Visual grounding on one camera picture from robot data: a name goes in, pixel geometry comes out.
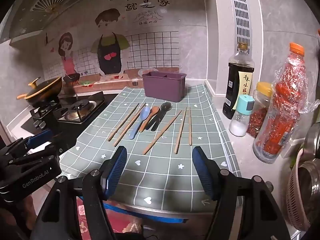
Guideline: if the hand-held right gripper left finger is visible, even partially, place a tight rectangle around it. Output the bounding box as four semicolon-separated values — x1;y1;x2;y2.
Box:
30;145;128;240

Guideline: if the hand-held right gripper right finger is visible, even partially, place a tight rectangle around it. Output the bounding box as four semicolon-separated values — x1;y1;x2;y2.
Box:
191;145;288;240

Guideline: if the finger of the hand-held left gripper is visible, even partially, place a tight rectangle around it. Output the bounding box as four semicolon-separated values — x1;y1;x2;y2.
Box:
5;146;62;168
0;129;55;157

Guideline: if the grey translucent spoon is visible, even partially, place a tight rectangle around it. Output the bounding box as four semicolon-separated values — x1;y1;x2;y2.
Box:
145;110;163;131
151;102;172;132

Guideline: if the blue plastic spoon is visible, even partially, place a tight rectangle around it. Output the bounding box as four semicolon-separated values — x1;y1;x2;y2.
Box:
129;106;151;140

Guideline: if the brown wooden spoon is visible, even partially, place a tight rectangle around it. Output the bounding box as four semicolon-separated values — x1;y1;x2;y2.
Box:
138;106;160;133

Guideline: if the purple utensil holder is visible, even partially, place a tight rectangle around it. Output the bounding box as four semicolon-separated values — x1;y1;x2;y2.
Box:
142;71;187;103

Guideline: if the green checkered tablecloth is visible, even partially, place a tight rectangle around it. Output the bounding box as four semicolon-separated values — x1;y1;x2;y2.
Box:
59;84;245;209

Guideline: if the black gas stove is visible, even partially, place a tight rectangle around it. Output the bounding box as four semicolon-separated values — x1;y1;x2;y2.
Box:
21;91;119;155

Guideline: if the black pot with yellow trim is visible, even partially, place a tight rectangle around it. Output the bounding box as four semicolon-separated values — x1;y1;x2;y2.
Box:
17;76;63;107

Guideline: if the salt shaker with teal cap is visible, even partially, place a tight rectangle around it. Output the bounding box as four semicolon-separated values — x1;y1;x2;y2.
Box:
229;94;255;137

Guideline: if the red patterned cloth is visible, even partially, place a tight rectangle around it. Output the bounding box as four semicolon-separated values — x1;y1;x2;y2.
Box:
75;196;108;240

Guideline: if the chili flake jar yellow lid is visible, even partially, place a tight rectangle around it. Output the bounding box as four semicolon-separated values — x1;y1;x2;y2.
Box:
246;82;274;138

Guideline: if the dark soy sauce bottle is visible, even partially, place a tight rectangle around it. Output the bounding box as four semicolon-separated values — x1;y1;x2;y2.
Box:
222;42;255;120

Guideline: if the orange-capped bottle in plastic wrap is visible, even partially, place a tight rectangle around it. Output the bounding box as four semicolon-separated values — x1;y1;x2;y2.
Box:
252;42;320;165

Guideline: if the pink plastic colander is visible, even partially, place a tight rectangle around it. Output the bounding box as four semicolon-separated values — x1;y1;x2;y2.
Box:
285;147;320;232

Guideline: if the stainless steel pot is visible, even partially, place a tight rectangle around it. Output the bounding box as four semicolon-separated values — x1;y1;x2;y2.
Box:
299;124;320;213

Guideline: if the range hood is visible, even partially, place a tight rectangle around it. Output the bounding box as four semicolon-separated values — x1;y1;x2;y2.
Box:
0;0;100;45

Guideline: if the white vent grille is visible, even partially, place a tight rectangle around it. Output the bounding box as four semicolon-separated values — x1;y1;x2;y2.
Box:
229;0;250;54

